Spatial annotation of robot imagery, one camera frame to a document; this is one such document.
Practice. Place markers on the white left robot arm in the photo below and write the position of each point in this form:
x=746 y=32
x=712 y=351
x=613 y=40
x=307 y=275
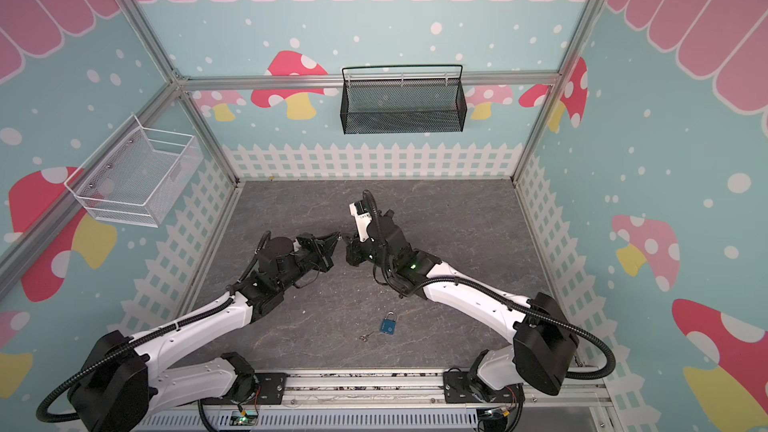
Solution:
x=128 y=378

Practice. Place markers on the small silver key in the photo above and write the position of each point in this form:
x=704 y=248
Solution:
x=368 y=336

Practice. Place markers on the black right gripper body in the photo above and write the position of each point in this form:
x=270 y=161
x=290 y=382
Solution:
x=364 y=249

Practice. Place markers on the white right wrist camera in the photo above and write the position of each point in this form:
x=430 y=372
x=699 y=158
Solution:
x=362 y=219

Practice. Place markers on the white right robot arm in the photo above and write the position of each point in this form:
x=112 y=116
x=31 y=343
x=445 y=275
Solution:
x=540 y=346

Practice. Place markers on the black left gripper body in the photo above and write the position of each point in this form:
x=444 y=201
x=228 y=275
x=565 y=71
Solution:
x=313 y=255

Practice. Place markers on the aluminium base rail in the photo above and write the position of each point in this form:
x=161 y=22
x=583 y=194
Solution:
x=400 y=399

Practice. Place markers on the white wire wall basket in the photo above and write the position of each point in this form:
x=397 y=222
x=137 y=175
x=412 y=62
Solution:
x=137 y=177

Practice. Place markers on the blue padlock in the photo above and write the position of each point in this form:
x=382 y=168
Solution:
x=388 y=323

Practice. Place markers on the black mesh wall basket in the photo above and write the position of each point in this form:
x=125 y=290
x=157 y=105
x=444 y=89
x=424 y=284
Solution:
x=411 y=98

